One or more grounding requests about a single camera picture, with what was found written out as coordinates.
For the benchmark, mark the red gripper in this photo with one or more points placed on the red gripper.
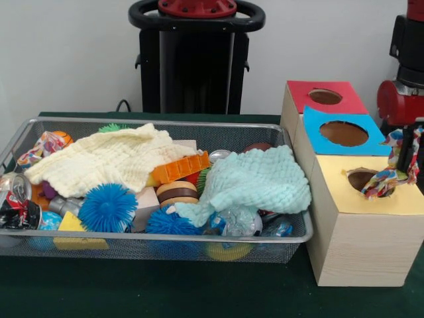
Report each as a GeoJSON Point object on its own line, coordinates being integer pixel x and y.
{"type": "Point", "coordinates": [401, 106]}

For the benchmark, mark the wooden three-hole box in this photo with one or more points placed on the wooden three-hole box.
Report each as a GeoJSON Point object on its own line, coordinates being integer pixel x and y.
{"type": "Point", "coordinates": [361, 232]}

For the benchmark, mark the shallow mesh bin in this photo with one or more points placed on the shallow mesh bin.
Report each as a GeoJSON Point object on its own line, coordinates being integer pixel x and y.
{"type": "Point", "coordinates": [232, 139]}

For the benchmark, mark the mint green waffle cloth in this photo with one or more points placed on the mint green waffle cloth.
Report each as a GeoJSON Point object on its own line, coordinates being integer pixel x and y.
{"type": "Point", "coordinates": [258, 179]}

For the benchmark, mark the orange plastic toy block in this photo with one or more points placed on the orange plastic toy block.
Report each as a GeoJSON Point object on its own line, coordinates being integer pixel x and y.
{"type": "Point", "coordinates": [182, 167]}

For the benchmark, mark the toy burger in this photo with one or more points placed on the toy burger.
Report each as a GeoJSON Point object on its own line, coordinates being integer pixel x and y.
{"type": "Point", "coordinates": [177, 193]}

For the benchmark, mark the dark green table cloth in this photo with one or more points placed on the dark green table cloth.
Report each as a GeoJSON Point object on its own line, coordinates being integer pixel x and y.
{"type": "Point", "coordinates": [198, 291]}

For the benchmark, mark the green spiky ball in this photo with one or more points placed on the green spiky ball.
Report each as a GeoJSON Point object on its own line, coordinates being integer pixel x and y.
{"type": "Point", "coordinates": [109, 127]}

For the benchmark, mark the blue spiky ball with eyes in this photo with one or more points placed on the blue spiky ball with eyes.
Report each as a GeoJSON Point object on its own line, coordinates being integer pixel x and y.
{"type": "Point", "coordinates": [107, 208]}

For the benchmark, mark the cream waffle cloth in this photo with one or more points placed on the cream waffle cloth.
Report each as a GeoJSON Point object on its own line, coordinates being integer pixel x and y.
{"type": "Point", "coordinates": [99, 155]}

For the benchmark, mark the yellow foam wedge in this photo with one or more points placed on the yellow foam wedge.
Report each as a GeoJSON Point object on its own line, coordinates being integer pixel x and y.
{"type": "Point", "coordinates": [71, 223]}

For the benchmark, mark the crushed soda can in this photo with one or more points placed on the crushed soda can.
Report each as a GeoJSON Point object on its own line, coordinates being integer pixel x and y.
{"type": "Point", "coordinates": [16, 205]}

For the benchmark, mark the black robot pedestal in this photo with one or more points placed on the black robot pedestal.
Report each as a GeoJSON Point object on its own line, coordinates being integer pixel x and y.
{"type": "Point", "coordinates": [195, 66]}

